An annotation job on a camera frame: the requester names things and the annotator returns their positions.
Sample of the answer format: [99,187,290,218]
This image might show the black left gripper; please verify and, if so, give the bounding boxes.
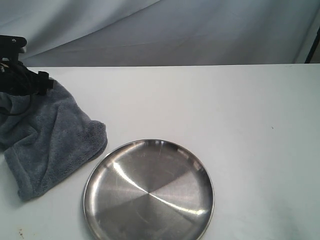
[0,35,55,96]

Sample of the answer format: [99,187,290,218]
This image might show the grey fleece towel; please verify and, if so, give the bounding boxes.
[0,83,108,202]

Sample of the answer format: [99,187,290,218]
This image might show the white backdrop sheet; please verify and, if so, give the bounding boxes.
[0,0,320,67]

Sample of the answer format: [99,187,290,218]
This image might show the round stainless steel plate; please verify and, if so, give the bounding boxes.
[82,139,215,240]

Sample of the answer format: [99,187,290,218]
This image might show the black backdrop stand pole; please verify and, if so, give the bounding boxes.
[304,12,320,64]

